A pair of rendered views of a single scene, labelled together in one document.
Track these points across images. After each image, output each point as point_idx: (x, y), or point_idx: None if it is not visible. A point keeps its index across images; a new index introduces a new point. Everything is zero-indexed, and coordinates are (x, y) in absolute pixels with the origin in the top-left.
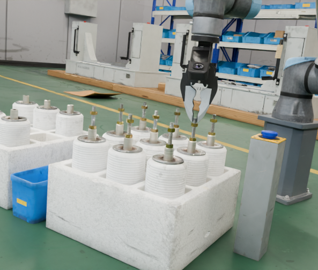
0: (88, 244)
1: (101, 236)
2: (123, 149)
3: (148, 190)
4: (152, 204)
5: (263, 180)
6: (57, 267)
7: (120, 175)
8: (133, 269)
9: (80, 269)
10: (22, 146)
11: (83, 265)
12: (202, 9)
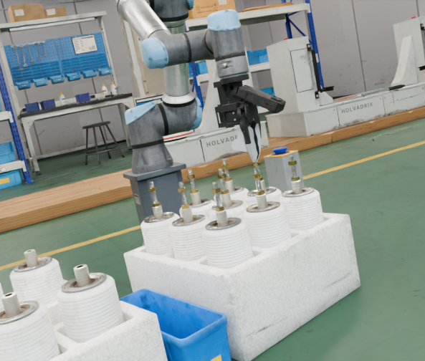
0: (297, 326)
1: (307, 302)
2: (264, 208)
3: (313, 225)
4: (335, 227)
5: None
6: (347, 339)
7: (287, 230)
8: (342, 301)
9: (349, 326)
10: (130, 309)
11: (340, 326)
12: (240, 48)
